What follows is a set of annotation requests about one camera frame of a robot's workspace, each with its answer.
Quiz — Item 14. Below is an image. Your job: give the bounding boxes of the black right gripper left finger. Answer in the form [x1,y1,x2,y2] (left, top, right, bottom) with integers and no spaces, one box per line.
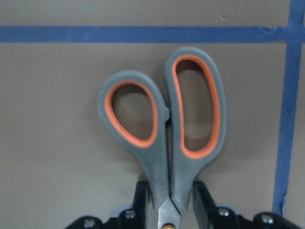
[66,181,149,229]

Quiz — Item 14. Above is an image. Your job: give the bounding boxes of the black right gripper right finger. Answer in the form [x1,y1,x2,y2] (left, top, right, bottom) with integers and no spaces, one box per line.
[193,181,300,229]

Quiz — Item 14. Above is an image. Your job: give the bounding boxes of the grey orange handled scissors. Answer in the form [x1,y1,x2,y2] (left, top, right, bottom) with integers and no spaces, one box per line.
[97,46,227,229]

